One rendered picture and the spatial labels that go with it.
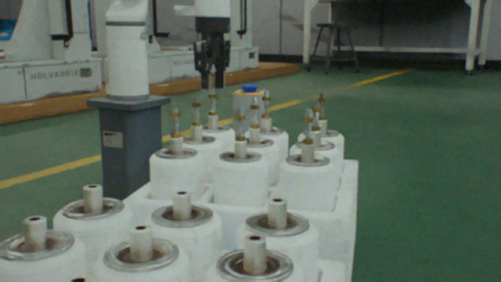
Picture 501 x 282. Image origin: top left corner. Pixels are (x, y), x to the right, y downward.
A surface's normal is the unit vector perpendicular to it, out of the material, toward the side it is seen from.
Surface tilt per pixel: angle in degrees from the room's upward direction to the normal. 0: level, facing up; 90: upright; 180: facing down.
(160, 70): 90
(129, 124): 90
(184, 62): 90
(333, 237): 90
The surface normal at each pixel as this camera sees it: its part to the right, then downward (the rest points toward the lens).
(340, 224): -0.22, 0.20
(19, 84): 0.86, 0.11
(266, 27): -0.51, 0.18
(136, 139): 0.22, 0.17
